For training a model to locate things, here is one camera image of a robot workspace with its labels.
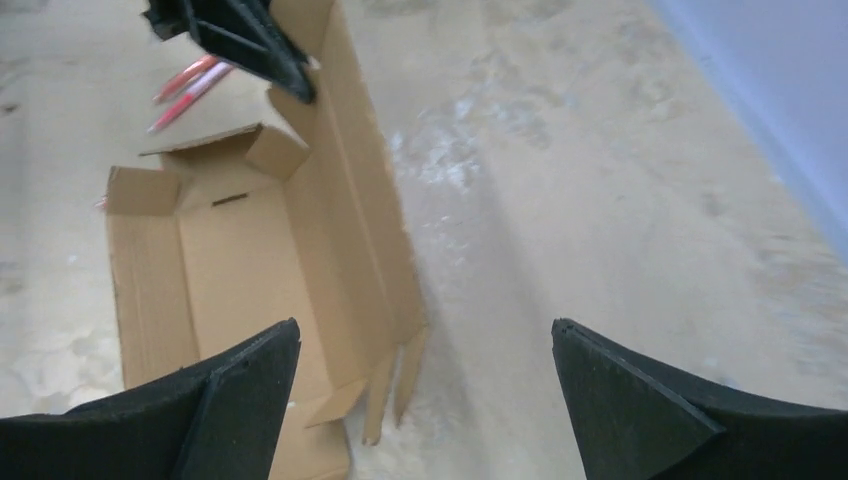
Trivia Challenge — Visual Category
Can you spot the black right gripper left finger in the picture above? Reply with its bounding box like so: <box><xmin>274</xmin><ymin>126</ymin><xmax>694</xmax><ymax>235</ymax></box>
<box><xmin>1</xmin><ymin>319</ymin><xmax>301</xmax><ymax>479</ymax></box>

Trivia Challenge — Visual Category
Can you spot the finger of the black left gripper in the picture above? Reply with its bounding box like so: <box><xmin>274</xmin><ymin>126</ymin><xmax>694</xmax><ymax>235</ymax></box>
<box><xmin>142</xmin><ymin>0</ymin><xmax>316</xmax><ymax>104</ymax></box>

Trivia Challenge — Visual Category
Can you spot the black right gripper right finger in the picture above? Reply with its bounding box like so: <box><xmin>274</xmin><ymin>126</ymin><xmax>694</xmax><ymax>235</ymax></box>
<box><xmin>551</xmin><ymin>318</ymin><xmax>847</xmax><ymax>479</ymax></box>

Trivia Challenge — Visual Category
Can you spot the brown cardboard box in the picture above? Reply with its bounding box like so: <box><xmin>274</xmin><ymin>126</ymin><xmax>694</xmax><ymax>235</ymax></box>
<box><xmin>106</xmin><ymin>1</ymin><xmax>428</xmax><ymax>479</ymax></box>

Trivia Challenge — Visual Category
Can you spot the red pen with label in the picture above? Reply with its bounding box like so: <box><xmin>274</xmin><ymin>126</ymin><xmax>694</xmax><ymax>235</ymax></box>
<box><xmin>147</xmin><ymin>60</ymin><xmax>234</xmax><ymax>134</ymax></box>

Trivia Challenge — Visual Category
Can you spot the pink pen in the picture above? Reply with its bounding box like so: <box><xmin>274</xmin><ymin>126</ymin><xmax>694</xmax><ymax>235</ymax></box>
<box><xmin>152</xmin><ymin>55</ymin><xmax>219</xmax><ymax>105</ymax></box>

